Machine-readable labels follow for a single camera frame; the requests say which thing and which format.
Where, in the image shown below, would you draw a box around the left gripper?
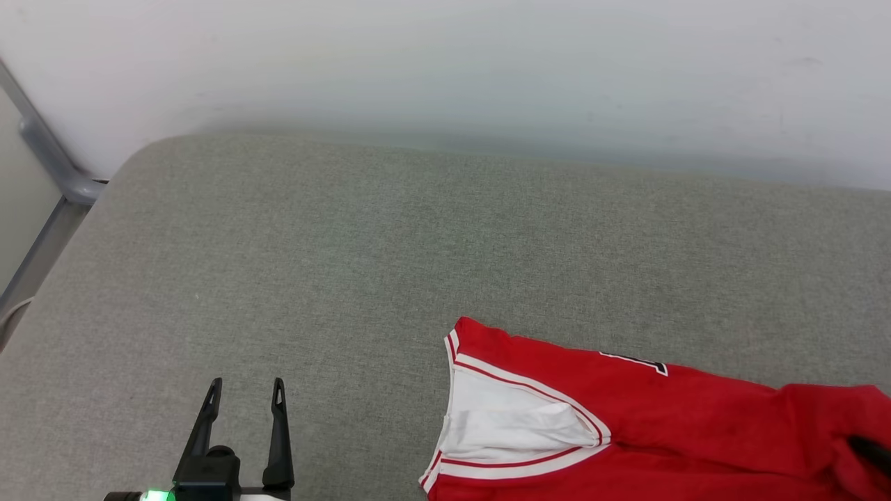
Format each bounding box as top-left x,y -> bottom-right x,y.
173,378 -> 296,501

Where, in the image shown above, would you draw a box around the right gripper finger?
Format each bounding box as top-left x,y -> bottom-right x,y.
849,436 -> 891,478

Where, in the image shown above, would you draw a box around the red and white jersey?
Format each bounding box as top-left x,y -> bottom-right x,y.
418,317 -> 891,501

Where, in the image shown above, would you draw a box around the grey metal frame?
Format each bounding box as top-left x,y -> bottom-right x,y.
0,59 -> 109,349

